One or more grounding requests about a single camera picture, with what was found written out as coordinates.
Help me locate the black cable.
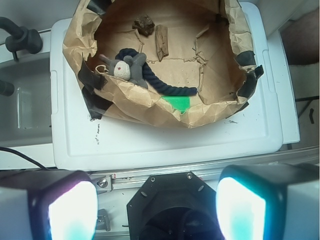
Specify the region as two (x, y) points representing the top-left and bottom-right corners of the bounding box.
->
(0, 146), (58, 171)

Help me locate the clear plastic container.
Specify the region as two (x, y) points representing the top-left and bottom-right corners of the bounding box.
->
(0, 57), (52, 148)

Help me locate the dark brown rock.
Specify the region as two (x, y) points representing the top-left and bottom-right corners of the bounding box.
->
(132, 14), (155, 37)

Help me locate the black octagonal mount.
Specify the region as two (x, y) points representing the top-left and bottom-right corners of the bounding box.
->
(126, 172), (225, 240)

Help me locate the brown wood piece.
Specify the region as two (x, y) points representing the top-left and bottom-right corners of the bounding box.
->
(155, 24), (169, 62)

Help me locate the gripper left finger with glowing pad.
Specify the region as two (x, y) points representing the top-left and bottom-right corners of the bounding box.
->
(0, 170), (98, 240)

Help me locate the crumpled brown paper bag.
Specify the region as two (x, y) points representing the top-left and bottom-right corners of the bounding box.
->
(62, 0), (264, 129)

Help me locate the aluminium extrusion rail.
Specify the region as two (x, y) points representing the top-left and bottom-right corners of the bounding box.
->
(88, 145), (320, 194)

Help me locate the grey plush bunny toy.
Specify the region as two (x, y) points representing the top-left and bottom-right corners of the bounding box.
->
(99, 53), (148, 89)

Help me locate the green paper piece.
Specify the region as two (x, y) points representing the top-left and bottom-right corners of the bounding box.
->
(161, 96), (190, 114)

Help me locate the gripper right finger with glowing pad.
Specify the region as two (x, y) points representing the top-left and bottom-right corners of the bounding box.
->
(215, 163), (320, 240)

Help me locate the dark navy rope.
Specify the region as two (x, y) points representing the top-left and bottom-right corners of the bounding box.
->
(116, 48), (198, 97)

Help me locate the white plastic bin lid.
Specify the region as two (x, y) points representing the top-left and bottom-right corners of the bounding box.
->
(49, 2), (300, 173)

